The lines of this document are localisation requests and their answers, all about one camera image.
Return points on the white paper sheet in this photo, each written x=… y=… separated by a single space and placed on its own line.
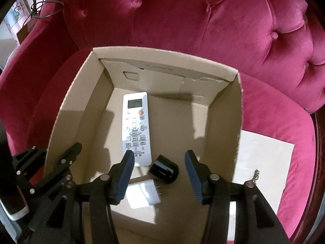
x=266 y=157

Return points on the black round cap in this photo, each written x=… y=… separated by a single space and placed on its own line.
x=165 y=169

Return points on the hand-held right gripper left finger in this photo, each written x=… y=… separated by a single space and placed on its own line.
x=124 y=178

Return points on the white remote control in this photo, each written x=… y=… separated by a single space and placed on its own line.
x=134 y=122

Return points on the large white power adapter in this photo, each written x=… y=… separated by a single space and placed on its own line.
x=143 y=193

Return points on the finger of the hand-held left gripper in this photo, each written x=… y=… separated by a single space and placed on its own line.
x=30 y=160
x=63 y=165

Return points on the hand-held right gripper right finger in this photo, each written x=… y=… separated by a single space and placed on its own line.
x=195 y=180

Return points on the cardboard box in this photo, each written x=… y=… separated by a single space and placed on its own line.
x=172 y=122

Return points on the red velvet tufted sofa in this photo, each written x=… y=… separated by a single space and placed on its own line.
x=203 y=30

